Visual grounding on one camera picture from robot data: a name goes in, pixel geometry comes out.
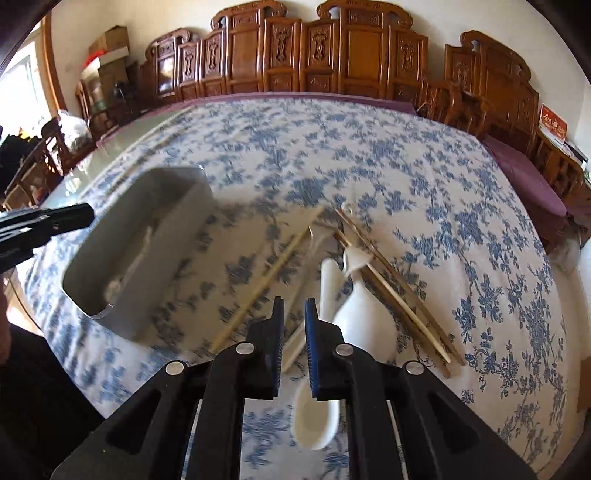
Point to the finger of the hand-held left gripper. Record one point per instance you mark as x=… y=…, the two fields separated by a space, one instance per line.
x=69 y=217

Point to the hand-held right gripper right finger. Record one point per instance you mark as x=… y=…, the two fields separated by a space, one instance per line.
x=311 y=350

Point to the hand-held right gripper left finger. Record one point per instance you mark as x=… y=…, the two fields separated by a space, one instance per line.
x=278 y=350

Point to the large white ceramic spoon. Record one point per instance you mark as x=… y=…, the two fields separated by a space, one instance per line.
x=364 y=323

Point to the rectangular metal container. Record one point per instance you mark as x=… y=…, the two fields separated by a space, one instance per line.
x=161 y=258

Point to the brown wooden chopstick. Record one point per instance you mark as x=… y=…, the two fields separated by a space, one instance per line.
x=415 y=319
x=401 y=287

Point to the white ceramic spoons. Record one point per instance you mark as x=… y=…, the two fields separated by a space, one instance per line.
x=425 y=346

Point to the wooden dining chair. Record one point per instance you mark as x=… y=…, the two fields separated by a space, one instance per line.
x=46 y=161

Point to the black bag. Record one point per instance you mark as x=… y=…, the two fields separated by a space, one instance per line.
x=18 y=152

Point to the clear plastic bag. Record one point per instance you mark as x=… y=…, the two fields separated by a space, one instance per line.
x=74 y=131

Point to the large brown cardboard box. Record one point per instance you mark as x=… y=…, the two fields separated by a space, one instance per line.
x=115 y=81

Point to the white and red box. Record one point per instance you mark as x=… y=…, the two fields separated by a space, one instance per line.
x=108 y=57

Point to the person's dark trouser leg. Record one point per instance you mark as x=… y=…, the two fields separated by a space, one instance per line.
x=41 y=415

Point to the blue floral tablecloth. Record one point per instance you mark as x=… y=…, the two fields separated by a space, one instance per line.
x=369 y=152

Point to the red gift box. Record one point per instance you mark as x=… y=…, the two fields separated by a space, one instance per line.
x=552 y=122

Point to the wooden window frame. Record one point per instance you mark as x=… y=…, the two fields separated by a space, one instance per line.
x=51 y=64

